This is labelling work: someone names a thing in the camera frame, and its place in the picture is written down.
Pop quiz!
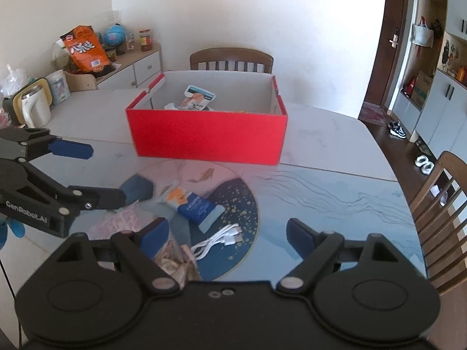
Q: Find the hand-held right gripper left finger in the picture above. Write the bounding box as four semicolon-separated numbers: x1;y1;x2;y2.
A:
55;218;180;295

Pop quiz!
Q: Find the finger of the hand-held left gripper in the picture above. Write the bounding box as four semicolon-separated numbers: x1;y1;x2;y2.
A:
0;160;128;215
0;127;93;162

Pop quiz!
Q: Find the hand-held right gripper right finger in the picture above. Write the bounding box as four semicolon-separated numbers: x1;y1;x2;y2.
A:
277;219;400;294

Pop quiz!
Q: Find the pink white packet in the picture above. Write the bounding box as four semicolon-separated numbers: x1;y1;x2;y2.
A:
88;204;161;241

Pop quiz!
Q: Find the orange white snack packet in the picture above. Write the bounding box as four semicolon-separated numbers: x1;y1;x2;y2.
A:
157;186;194;212

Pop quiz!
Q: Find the blue candy packet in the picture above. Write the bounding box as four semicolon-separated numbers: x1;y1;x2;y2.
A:
177;193;225;234

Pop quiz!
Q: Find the white usb cable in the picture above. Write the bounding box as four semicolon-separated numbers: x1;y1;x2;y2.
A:
190;224;243;261

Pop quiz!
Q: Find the red cardboard box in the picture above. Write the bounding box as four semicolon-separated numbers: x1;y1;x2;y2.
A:
126;71;289;166

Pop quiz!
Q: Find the white blue snack packet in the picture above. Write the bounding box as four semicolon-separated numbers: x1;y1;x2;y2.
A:
181;85;217;112

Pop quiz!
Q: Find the marble patterned desktop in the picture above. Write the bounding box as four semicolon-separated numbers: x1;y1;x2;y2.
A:
0;88;428;300

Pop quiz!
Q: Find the person's left hand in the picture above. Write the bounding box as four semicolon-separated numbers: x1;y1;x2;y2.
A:
0;219;27;251

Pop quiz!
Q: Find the white yellow electric kettle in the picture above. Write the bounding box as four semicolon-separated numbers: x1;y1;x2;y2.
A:
4;78;52;128

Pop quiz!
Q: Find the white printed mug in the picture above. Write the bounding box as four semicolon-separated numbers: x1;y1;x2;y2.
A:
46;70;72;106

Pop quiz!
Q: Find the light wooden box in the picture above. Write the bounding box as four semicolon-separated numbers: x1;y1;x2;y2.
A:
66;73;99;92

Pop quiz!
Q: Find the clear plastic bag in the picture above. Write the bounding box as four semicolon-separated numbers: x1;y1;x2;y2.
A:
0;64;28;97

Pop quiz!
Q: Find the orange snack bag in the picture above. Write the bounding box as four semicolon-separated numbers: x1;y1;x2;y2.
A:
60;25;110;74

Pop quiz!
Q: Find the white wooden sideboard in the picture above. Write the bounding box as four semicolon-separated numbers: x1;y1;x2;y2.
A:
66;43;162;91

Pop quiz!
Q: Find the blue globe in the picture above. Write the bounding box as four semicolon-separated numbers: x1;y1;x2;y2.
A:
103;25;126;61

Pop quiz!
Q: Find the patterned doormat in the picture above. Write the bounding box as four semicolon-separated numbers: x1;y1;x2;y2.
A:
359;104;391;125

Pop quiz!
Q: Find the pair of dark sneakers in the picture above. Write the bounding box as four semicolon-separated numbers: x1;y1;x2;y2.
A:
387;120;407;139

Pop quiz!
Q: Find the brown slatted wooden chair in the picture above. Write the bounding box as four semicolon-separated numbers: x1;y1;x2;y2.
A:
409;150;467;294

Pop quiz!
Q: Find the dark wooden chair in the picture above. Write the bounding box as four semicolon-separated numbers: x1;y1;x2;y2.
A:
190;48;274;74

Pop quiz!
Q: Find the grey tote bag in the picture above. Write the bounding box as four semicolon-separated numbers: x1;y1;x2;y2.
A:
412;22;435;47

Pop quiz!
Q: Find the dark brown door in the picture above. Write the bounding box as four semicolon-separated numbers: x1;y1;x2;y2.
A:
364;0;417;117

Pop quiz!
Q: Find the grey wood wall cabinet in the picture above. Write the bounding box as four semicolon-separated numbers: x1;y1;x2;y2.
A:
392;0;467;161

